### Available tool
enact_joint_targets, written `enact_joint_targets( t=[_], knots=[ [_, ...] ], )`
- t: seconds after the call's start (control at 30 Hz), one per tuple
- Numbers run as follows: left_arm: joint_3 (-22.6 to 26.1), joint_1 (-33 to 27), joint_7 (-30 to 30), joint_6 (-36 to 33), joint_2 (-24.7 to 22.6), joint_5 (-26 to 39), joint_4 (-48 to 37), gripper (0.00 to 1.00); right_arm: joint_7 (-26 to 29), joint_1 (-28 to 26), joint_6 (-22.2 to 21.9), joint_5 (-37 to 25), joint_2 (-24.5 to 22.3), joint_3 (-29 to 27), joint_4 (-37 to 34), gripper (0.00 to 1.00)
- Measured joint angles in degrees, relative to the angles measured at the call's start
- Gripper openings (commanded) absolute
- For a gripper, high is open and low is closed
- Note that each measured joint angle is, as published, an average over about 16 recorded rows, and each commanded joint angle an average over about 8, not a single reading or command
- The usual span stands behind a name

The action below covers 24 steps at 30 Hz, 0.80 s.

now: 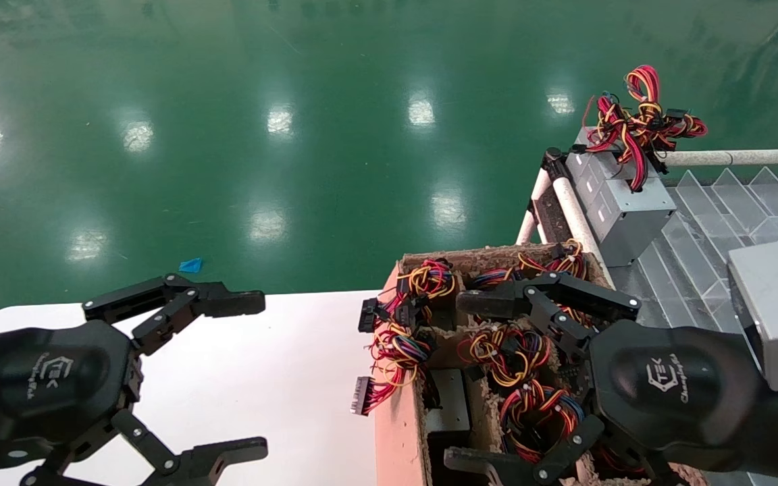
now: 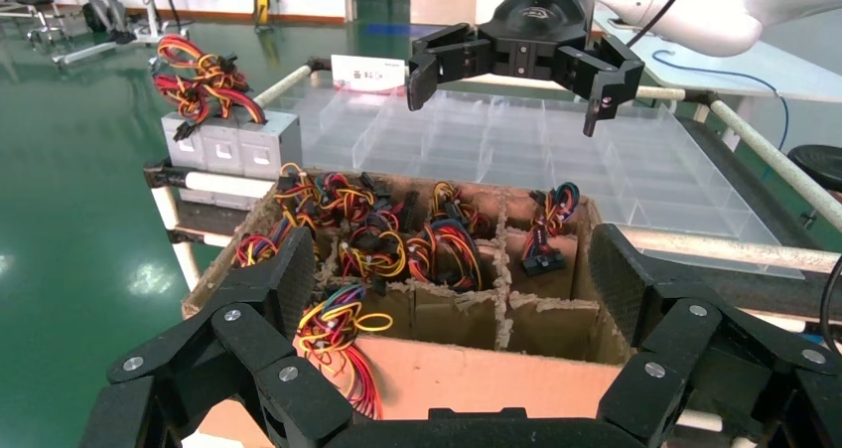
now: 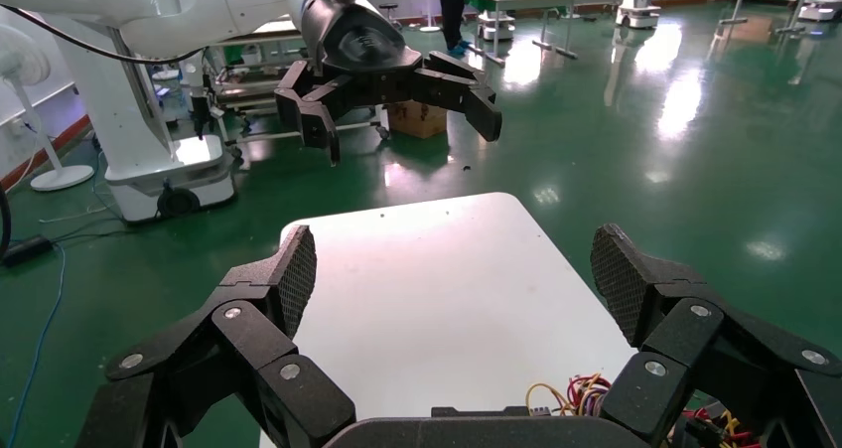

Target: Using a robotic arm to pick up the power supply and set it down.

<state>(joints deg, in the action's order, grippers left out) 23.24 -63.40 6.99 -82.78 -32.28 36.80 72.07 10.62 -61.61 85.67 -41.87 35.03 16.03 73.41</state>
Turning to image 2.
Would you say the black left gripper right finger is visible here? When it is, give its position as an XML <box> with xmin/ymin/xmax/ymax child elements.
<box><xmin>587</xmin><ymin>223</ymin><xmax>842</xmax><ymax>448</ymax></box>

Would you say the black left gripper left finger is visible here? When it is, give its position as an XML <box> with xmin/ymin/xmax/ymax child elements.
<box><xmin>78</xmin><ymin>225</ymin><xmax>353</xmax><ymax>448</ymax></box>

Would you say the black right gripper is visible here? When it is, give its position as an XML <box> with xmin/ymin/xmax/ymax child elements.
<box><xmin>404</xmin><ymin>0</ymin><xmax>646</xmax><ymax>138</ymax></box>

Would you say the grey metal power supply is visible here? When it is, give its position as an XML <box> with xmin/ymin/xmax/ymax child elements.
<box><xmin>199</xmin><ymin>118</ymin><xmax>243</xmax><ymax>178</ymax></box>
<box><xmin>235</xmin><ymin>107</ymin><xmax>304</xmax><ymax>182</ymax></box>
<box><xmin>161</xmin><ymin>112</ymin><xmax>207</xmax><ymax>171</ymax></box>

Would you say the multicoloured wire harness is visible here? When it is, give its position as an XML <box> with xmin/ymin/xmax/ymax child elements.
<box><xmin>315</xmin><ymin>171</ymin><xmax>404</xmax><ymax>229</ymax></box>
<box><xmin>406</xmin><ymin>220</ymin><xmax>487</xmax><ymax>293</ymax></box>
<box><xmin>339</xmin><ymin>224</ymin><xmax>409</xmax><ymax>282</ymax></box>
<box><xmin>430</xmin><ymin>181</ymin><xmax>493</xmax><ymax>235</ymax></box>
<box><xmin>154</xmin><ymin>35</ymin><xmax>252</xmax><ymax>94</ymax></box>
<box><xmin>272</xmin><ymin>162</ymin><xmax>321</xmax><ymax>232</ymax></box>
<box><xmin>521</xmin><ymin>181</ymin><xmax>582</xmax><ymax>279</ymax></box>
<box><xmin>233</xmin><ymin>230</ymin><xmax>295</xmax><ymax>270</ymax></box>
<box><xmin>209</xmin><ymin>83</ymin><xmax>268</xmax><ymax>128</ymax></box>
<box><xmin>151</xmin><ymin>73</ymin><xmax>215</xmax><ymax>144</ymax></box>
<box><xmin>294</xmin><ymin>283</ymin><xmax>396</xmax><ymax>421</ymax></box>

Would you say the grey robot base stand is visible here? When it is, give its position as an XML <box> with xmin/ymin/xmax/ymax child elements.
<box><xmin>51</xmin><ymin>0</ymin><xmax>196</xmax><ymax>70</ymax></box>

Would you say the clear plastic divider tray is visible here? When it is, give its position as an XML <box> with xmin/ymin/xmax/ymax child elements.
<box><xmin>266</xmin><ymin>79</ymin><xmax>807</xmax><ymax>282</ymax></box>

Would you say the white rack leg pipe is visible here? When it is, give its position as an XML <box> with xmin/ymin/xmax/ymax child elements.
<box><xmin>151</xmin><ymin>187</ymin><xmax>204</xmax><ymax>293</ymax></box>

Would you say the white label card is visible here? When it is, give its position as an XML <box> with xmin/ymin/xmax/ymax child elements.
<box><xmin>331</xmin><ymin>54</ymin><xmax>408</xmax><ymax>95</ymax></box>

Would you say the black round stool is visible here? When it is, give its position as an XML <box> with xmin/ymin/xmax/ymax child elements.
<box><xmin>785</xmin><ymin>143</ymin><xmax>842</xmax><ymax>195</ymax></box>

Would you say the cardboard box with dividers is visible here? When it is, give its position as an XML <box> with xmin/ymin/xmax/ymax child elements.
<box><xmin>181</xmin><ymin>168</ymin><xmax>636</xmax><ymax>448</ymax></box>

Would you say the black swivel chair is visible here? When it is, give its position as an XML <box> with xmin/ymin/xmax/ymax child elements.
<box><xmin>13</xmin><ymin>0</ymin><xmax>70</xmax><ymax>48</ymax></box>

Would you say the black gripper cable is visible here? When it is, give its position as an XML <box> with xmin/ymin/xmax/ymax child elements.
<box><xmin>818</xmin><ymin>253</ymin><xmax>842</xmax><ymax>361</ymax></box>

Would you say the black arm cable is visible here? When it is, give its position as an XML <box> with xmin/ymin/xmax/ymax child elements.
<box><xmin>625</xmin><ymin>0</ymin><xmax>699</xmax><ymax>48</ymax></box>

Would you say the blue cable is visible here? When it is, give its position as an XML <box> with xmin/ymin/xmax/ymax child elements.
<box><xmin>650</xmin><ymin>49</ymin><xmax>790</xmax><ymax>153</ymax></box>

